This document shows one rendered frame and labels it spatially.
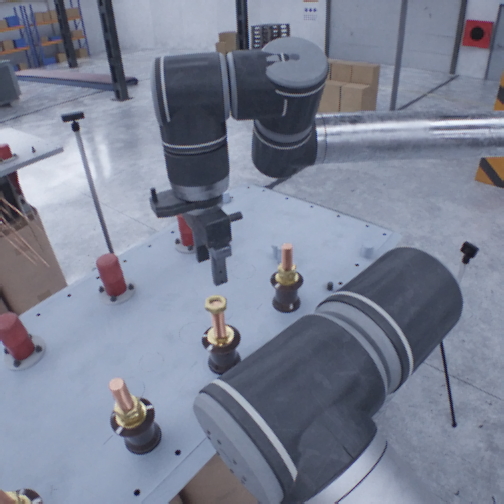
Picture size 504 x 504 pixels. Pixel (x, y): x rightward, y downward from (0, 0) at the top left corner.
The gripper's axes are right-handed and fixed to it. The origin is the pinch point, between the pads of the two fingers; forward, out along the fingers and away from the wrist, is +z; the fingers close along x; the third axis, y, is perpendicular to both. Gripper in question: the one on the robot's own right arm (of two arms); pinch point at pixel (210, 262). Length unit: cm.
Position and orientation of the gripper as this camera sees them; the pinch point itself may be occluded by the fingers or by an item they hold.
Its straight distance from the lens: 76.5
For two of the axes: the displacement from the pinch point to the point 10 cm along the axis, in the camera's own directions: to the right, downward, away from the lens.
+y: 8.7, -3.2, 3.7
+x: -4.8, -5.0, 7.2
